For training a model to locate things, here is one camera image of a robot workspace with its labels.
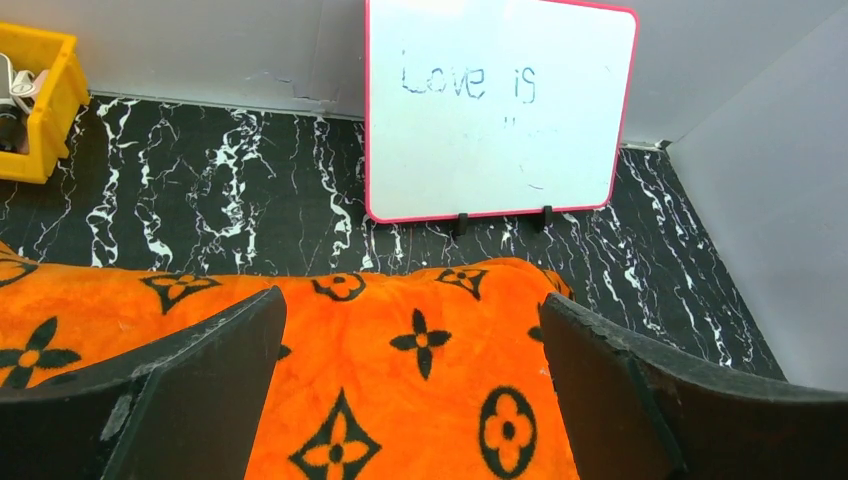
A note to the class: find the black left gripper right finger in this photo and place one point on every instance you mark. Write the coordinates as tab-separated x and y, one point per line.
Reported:
636	408

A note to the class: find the pink framed whiteboard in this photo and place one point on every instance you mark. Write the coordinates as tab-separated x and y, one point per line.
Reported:
491	108

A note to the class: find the yellow plastic bin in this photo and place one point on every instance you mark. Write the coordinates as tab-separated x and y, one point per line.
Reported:
63	92

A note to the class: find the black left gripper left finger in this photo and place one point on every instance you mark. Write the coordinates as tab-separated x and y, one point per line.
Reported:
186	406

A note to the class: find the white clips in bin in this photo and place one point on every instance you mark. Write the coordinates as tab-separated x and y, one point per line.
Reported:
19	92

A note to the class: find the orange patterned pillowcase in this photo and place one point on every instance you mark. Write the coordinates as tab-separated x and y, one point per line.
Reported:
437	374

